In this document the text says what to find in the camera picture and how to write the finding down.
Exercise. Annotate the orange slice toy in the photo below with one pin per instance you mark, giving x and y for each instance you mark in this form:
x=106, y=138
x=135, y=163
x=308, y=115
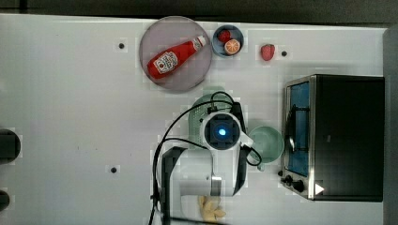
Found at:
x=232, y=47

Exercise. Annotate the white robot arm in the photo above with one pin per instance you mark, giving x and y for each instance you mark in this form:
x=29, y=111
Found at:
x=216, y=168

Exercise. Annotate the red ketchup bottle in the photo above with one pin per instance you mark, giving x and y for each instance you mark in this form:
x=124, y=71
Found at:
x=166, y=62

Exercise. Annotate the grey round plate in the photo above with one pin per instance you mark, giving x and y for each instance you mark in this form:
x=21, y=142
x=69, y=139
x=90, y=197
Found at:
x=166, y=33

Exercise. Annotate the red toy strawberry in bowl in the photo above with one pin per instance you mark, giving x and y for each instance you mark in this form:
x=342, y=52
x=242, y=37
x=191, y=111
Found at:
x=224, y=36

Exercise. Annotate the peeled banana toy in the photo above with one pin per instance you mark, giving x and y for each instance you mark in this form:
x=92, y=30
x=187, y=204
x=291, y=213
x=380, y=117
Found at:
x=210, y=208

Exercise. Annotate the blue small bowl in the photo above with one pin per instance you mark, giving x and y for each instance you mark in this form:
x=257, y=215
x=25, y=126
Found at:
x=217, y=46

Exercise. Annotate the toaster oven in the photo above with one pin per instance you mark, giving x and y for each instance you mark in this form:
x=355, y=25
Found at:
x=333, y=132

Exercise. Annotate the red toy strawberry on table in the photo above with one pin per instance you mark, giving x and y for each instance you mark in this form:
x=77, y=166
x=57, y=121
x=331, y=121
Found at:
x=267, y=52

